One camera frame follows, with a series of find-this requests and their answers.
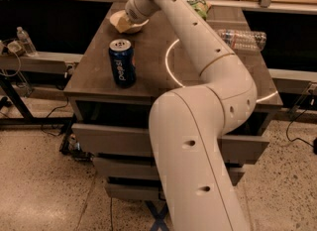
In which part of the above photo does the white paper bowl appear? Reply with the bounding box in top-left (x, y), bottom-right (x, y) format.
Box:
top-left (110, 11), bottom-right (148, 34)

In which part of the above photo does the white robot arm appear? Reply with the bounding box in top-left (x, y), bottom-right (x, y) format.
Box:
top-left (117, 0), bottom-right (257, 231)

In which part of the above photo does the green rice chip bag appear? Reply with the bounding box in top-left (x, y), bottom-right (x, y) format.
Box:
top-left (186, 0), bottom-right (211, 20)

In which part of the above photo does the blue pepsi can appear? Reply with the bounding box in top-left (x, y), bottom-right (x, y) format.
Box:
top-left (108, 39), bottom-right (136, 87)

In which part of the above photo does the grey drawer cabinet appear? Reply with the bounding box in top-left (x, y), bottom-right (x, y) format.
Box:
top-left (63, 2), bottom-right (284, 202)

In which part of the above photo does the grey side bench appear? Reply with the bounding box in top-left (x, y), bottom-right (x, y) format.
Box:
top-left (0, 52), bottom-right (82, 126)

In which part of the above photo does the small background water bottle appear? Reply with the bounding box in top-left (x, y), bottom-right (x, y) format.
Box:
top-left (17, 27), bottom-right (38, 57)

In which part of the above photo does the clear plastic water bottle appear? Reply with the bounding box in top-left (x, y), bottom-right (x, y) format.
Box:
top-left (216, 29), bottom-right (266, 52)

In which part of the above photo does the top drawer with handle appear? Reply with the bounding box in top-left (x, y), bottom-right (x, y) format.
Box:
top-left (72, 123), bottom-right (269, 165)

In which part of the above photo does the drawer with handle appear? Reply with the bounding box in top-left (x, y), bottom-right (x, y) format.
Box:
top-left (105, 183), bottom-right (165, 201)
top-left (92, 157), bottom-right (246, 186)
top-left (72, 123), bottom-right (269, 165)

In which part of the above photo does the middle drawer with handle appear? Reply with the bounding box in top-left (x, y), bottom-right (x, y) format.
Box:
top-left (92, 157), bottom-right (246, 186)

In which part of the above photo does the bottom drawer with handle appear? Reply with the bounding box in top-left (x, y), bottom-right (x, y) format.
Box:
top-left (105, 183), bottom-right (165, 201)

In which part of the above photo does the black floor cable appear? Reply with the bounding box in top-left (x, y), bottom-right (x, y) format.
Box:
top-left (285, 97), bottom-right (317, 149)

